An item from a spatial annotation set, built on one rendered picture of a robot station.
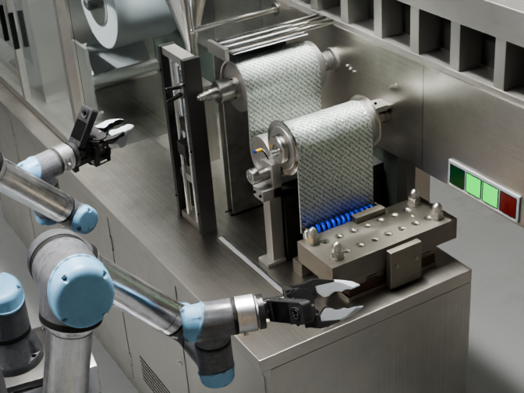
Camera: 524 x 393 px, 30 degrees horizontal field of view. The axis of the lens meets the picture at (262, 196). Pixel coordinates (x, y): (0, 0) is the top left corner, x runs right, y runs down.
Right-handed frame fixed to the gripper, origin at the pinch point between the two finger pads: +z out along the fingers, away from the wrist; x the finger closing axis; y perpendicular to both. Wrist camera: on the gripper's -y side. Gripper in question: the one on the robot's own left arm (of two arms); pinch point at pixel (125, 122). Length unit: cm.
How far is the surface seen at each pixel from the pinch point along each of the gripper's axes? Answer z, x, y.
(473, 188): 32, 93, -7
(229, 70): 20.5, 20.7, -16.7
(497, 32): 32, 92, -48
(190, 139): 7.1, 19.2, 0.2
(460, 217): 191, 10, 124
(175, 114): 10.8, 9.3, -2.2
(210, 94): 11.1, 22.9, -13.6
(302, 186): 11, 56, 0
